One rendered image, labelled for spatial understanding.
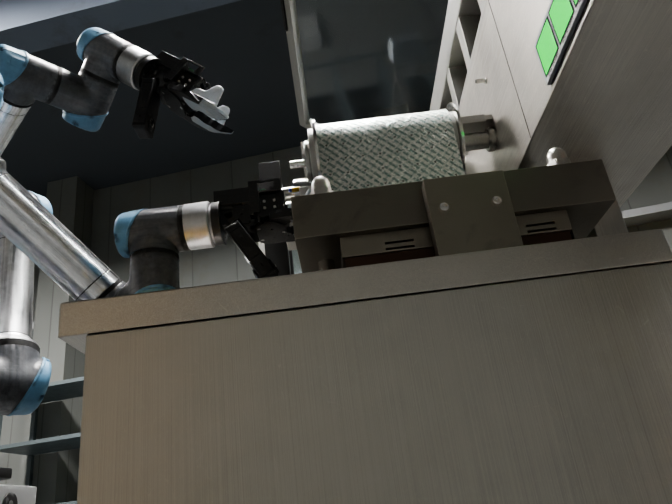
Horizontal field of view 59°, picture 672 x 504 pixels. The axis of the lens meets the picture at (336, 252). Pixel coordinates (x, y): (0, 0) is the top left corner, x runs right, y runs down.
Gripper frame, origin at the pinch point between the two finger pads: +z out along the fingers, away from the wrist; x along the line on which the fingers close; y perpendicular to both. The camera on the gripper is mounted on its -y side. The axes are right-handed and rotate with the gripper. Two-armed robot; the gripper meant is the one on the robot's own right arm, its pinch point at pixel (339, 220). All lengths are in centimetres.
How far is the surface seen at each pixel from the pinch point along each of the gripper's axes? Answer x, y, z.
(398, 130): -0.2, 15.7, 12.2
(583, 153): -3.4, 4.8, 40.2
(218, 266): 386, 169, -95
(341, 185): -0.2, 6.2, 1.1
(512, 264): -26.0, -21.3, 16.8
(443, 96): 34, 48, 31
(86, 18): 167, 235, -121
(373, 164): -0.3, 9.5, 7.0
